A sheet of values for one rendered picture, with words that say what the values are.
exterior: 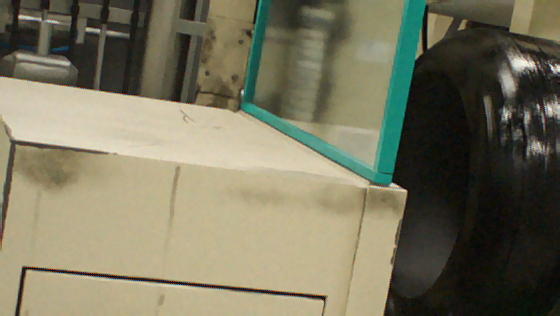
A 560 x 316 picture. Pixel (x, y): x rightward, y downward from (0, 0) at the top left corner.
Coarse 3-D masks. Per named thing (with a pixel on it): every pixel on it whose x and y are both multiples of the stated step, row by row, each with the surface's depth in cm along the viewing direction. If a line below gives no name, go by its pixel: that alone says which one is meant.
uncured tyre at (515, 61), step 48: (432, 48) 209; (480, 48) 196; (528, 48) 196; (432, 96) 228; (480, 96) 190; (528, 96) 187; (432, 144) 234; (480, 144) 187; (528, 144) 183; (432, 192) 236; (480, 192) 185; (528, 192) 182; (432, 240) 234; (480, 240) 185; (528, 240) 183; (432, 288) 196; (480, 288) 187; (528, 288) 187
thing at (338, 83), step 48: (288, 0) 161; (336, 0) 143; (384, 0) 128; (288, 48) 158; (336, 48) 141; (384, 48) 127; (288, 96) 156; (336, 96) 139; (384, 96) 125; (336, 144) 137; (384, 144) 123
